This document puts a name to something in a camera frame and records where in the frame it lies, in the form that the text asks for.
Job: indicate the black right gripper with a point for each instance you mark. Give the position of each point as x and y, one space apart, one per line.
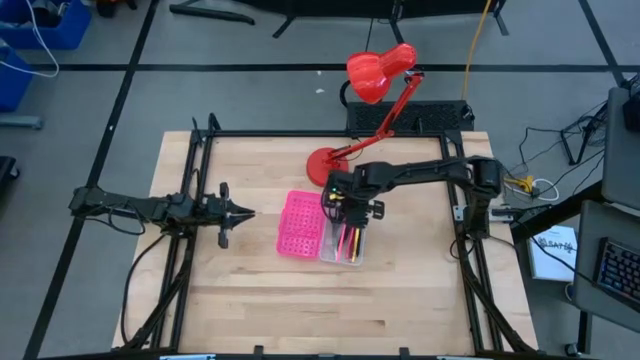
357 210

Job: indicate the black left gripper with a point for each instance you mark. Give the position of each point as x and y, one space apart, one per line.
210 212

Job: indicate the short pink marker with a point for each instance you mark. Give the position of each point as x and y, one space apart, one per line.
350 242

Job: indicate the yellow pen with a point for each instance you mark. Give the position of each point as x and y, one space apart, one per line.
356 246

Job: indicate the pink pencil yellow end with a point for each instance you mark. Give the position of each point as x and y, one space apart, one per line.
342 245

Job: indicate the clear supply box pink lid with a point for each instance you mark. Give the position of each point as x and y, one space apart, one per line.
300 225

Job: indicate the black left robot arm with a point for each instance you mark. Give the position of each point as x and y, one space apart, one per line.
140 207

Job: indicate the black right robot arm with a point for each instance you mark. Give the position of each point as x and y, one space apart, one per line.
430 170

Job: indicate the red desk lamp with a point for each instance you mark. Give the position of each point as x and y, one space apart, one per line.
320 170

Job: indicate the black perforated panel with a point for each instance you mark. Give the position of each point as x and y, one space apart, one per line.
430 116

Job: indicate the yellow plug connector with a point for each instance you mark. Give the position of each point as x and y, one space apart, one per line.
520 184

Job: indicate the white printed booklet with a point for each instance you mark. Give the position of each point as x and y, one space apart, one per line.
547 260

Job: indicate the black floor stand leg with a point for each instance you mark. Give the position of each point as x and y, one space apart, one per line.
210 12

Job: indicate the grey desk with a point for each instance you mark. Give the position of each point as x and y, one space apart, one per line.
587 250

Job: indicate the blue plastic bin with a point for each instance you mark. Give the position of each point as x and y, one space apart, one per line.
65 32
12 80

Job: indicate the grey side table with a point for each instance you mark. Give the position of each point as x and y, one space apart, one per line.
620 150

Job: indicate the black backlit keyboard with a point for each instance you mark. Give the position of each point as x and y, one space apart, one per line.
620 272

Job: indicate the black aluminium table frame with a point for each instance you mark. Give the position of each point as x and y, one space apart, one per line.
275 133

